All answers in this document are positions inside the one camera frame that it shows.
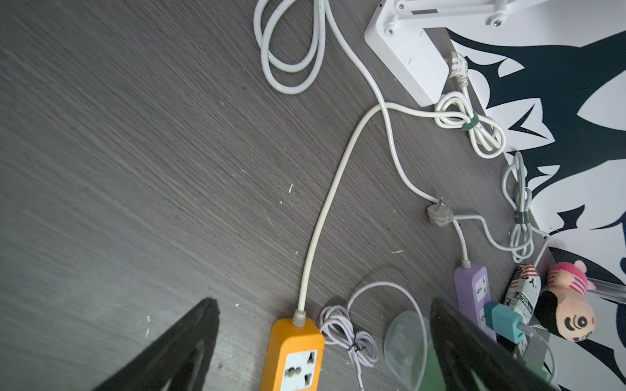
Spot yellow power strip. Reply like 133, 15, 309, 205
259, 318, 325, 391

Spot teal charger adapter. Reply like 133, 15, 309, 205
484, 301, 523, 344

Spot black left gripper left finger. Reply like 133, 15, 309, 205
96, 298, 220, 390

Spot pink cartoon face toy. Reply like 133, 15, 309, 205
534, 260, 596, 342

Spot purple power strip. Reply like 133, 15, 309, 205
453, 264, 497, 341

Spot cream thick power cord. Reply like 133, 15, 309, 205
292, 101, 470, 327

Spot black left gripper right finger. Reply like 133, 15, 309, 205
430, 297, 554, 390

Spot white folding desk lamp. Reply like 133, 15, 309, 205
365, 0, 539, 107

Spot thin white USB cable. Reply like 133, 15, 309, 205
319, 281, 429, 391

